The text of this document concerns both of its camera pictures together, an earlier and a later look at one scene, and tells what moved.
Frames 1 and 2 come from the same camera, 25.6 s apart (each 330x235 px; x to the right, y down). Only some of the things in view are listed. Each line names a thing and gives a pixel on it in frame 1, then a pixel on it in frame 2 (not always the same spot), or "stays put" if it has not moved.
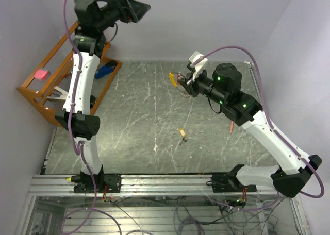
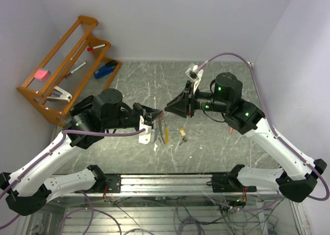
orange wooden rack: x=45 y=89 stays put
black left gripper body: x=118 y=11 to x=142 y=112
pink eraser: x=42 y=74 stays put
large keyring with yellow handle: x=177 y=78 to x=161 y=117
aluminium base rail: x=137 y=186 stays put
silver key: x=184 y=139 stays put
